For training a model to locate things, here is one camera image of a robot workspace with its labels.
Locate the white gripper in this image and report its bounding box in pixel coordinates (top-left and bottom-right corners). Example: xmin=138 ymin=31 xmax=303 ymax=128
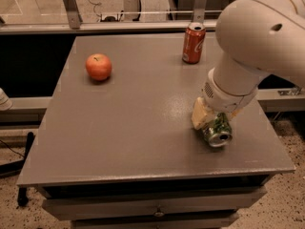
xmin=192 ymin=68 xmax=257 ymax=130

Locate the green soda can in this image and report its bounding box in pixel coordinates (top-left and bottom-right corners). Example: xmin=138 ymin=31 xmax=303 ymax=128
xmin=202 ymin=113 xmax=233 ymax=148

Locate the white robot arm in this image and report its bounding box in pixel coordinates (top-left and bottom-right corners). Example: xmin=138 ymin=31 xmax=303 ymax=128
xmin=192 ymin=0 xmax=305 ymax=130

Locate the orange soda can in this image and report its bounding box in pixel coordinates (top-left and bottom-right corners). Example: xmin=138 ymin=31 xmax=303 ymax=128
xmin=182 ymin=22 xmax=206 ymax=64

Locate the red apple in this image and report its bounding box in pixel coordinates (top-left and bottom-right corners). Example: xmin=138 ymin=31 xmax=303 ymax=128
xmin=85 ymin=53 xmax=112 ymax=81

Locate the grey drawer cabinet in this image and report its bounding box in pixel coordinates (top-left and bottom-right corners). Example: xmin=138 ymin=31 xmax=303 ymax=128
xmin=18 ymin=33 xmax=294 ymax=229

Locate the drawer knob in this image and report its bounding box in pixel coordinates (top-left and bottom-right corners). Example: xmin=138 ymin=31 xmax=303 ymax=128
xmin=153 ymin=209 xmax=165 ymax=218

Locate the white object at left edge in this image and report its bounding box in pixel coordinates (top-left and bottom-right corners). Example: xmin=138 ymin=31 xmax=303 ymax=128
xmin=0 ymin=88 xmax=13 ymax=111

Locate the black stand base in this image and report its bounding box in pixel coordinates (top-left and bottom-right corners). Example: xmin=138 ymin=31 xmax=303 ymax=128
xmin=0 ymin=132 xmax=34 ymax=207

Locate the metal railing frame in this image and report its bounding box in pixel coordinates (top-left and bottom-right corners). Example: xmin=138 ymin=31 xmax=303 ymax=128
xmin=0 ymin=0 xmax=305 ymax=36

